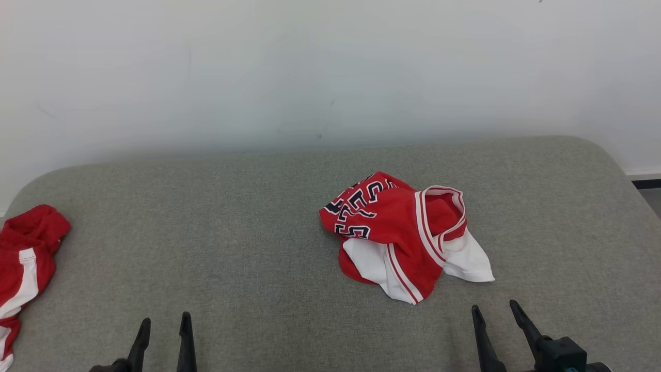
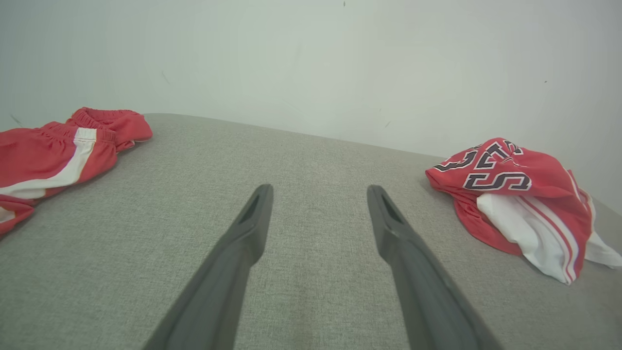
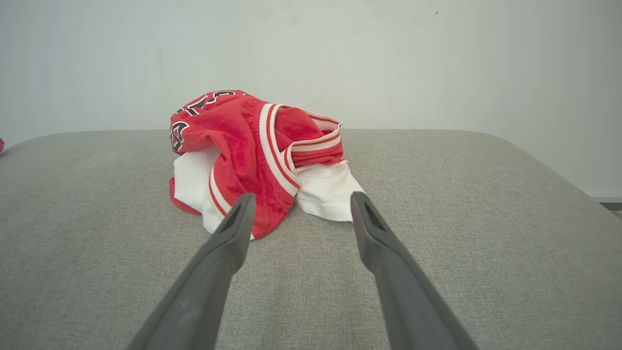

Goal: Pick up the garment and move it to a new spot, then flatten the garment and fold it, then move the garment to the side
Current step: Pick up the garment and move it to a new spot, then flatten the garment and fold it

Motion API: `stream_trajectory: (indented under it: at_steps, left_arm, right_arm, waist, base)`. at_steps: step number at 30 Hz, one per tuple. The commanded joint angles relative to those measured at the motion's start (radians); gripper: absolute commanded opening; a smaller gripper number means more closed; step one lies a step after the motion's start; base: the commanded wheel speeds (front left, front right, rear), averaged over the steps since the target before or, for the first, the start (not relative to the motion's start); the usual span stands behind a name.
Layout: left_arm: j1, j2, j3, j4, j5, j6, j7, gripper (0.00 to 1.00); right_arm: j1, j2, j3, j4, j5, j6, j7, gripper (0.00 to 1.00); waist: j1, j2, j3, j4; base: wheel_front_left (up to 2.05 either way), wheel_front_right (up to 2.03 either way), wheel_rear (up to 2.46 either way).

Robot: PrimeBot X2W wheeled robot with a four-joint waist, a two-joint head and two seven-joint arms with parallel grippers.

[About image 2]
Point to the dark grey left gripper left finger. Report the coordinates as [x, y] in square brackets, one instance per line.
[218, 291]

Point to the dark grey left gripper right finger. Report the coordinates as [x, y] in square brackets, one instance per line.
[427, 301]

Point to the red shorts with white stripe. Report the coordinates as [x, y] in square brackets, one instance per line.
[39, 155]

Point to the red jersey with white trim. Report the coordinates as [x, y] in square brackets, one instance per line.
[510, 165]

